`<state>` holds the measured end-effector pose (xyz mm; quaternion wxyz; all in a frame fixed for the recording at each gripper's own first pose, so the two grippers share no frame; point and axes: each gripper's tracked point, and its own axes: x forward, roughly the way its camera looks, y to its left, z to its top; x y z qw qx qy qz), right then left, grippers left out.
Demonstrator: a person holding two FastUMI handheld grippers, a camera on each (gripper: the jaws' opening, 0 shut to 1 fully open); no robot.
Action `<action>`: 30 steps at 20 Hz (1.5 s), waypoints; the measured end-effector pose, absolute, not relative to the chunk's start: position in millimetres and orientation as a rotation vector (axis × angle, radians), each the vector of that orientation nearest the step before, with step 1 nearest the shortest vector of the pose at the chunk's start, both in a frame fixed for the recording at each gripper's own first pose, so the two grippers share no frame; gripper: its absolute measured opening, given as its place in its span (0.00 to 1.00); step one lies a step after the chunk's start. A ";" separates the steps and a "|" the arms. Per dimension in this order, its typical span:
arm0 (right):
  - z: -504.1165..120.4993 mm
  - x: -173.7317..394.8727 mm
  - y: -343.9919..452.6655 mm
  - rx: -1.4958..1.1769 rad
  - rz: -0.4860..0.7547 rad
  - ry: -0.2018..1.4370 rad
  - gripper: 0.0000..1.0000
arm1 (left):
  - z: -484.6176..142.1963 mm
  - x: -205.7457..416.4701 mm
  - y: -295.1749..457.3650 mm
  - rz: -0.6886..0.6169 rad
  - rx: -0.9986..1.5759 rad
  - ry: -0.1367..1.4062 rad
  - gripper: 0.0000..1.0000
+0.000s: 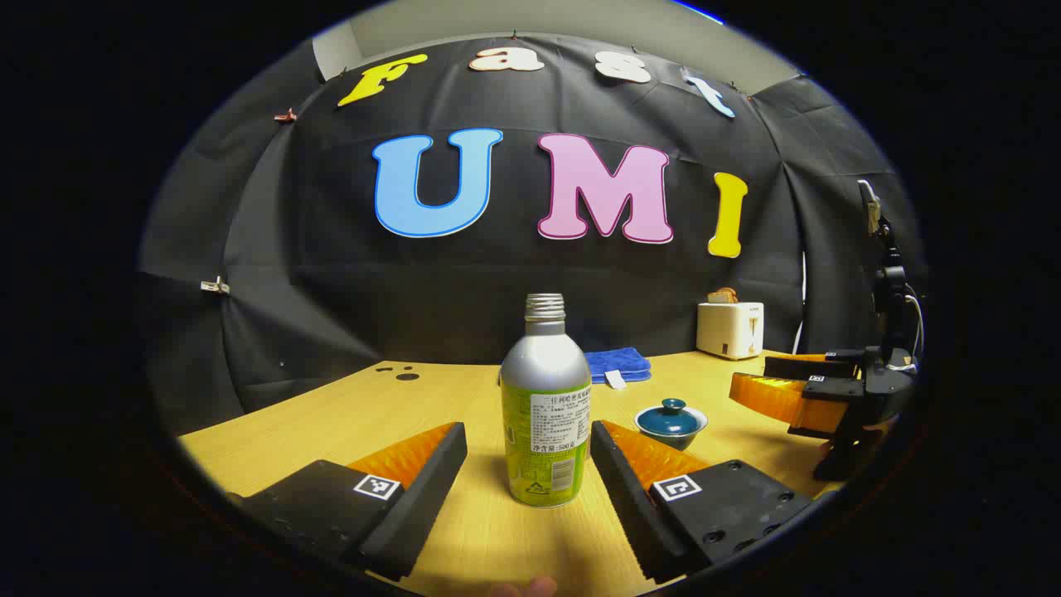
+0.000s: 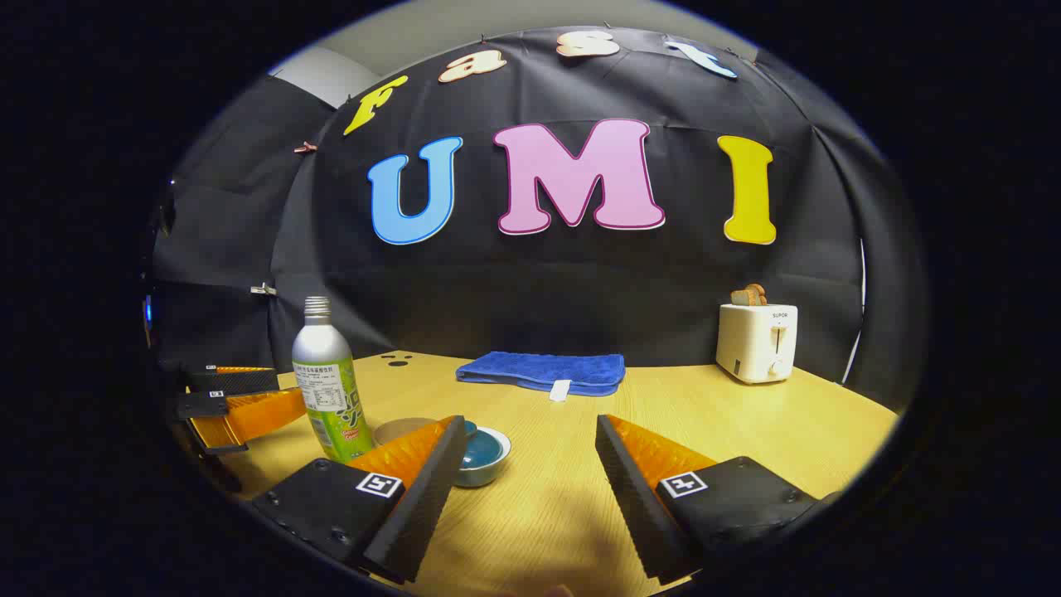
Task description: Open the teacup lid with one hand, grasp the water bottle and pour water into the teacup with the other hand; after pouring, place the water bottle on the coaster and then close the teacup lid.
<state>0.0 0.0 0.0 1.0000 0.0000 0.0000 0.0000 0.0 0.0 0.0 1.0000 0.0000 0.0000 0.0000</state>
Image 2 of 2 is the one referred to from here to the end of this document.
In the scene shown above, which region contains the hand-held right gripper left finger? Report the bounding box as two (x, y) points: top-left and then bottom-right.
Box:
(251, 415), (469, 585)

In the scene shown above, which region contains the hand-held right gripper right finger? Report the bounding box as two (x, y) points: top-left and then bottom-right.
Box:
(594, 414), (842, 585)

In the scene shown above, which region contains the round brown coaster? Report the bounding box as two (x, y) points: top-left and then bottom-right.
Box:
(373, 417), (438, 448)

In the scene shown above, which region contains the white teacup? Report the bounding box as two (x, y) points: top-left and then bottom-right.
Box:
(453, 425), (512, 488)

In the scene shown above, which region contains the silver green water bottle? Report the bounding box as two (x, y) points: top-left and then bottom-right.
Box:
(292, 296), (375, 464)

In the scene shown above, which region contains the blue folded towel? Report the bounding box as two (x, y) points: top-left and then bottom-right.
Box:
(455, 351), (627, 403)

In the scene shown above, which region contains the white toaster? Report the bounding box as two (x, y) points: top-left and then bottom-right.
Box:
(715, 303), (799, 385)

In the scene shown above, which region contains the black backdrop cloth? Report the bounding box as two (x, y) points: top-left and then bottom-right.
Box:
(149, 25), (925, 415)

